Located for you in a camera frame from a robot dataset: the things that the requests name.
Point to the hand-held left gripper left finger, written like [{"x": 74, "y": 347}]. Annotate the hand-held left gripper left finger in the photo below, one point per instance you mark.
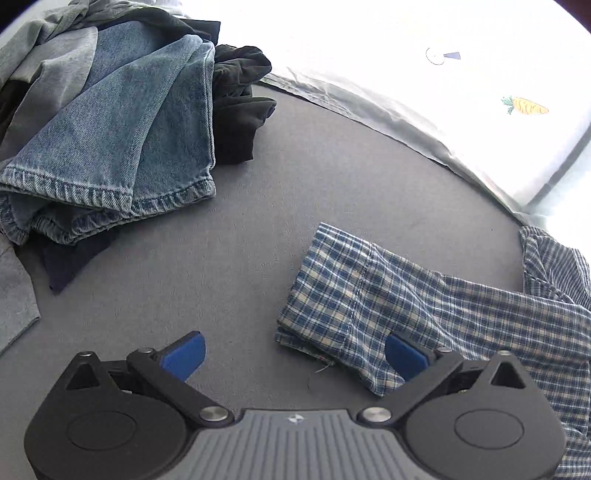
[{"x": 184, "y": 357}]

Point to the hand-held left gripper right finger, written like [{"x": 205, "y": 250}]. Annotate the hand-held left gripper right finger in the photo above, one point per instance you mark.
[{"x": 406, "y": 357}]

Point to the blue plaid shirt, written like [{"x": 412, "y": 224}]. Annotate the blue plaid shirt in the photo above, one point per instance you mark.
[{"x": 346, "y": 295}]

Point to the navy garment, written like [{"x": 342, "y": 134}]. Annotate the navy garment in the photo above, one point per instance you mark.
[{"x": 64, "y": 263}]

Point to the grey garment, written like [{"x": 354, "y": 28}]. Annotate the grey garment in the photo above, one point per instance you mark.
[{"x": 14, "y": 295}]

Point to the blue denim jeans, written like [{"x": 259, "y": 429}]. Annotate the blue denim jeans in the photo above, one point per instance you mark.
[{"x": 115, "y": 115}]

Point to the white printed curtain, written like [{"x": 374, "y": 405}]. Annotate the white printed curtain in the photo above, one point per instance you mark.
[{"x": 415, "y": 92}]

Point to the black garment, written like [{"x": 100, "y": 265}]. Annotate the black garment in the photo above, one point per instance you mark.
[{"x": 235, "y": 92}]

